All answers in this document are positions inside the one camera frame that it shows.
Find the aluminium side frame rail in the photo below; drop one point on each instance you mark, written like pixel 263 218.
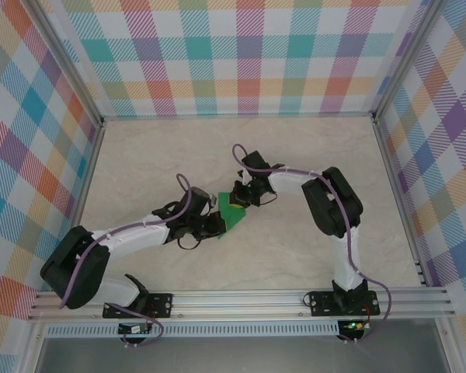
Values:
pixel 399 202
pixel 81 202

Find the left small circuit board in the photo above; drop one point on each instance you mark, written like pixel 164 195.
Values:
pixel 134 329

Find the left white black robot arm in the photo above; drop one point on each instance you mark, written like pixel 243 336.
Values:
pixel 136 239

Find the small circuit board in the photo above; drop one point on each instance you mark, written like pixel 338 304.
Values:
pixel 355 325
pixel 134 329

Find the green paper sheet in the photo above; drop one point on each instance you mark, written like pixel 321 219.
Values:
pixel 235 219

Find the right small circuit board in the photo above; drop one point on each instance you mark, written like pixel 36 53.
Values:
pixel 355 325

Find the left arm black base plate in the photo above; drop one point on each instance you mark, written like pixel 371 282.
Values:
pixel 163 305

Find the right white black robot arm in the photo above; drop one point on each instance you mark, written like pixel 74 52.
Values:
pixel 345 264

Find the wide aluminium mounting rail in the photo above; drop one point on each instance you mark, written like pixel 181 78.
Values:
pixel 237 303

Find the aluminium frame post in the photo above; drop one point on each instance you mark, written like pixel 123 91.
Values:
pixel 402 58
pixel 70 58

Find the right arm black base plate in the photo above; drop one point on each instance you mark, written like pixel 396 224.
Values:
pixel 320 309

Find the aluminium frame leg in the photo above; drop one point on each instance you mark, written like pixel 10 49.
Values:
pixel 31 363
pixel 450 357

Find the grey metal panel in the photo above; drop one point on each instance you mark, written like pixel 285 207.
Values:
pixel 237 357

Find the long aluminium frame rail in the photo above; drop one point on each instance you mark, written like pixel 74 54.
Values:
pixel 237 117

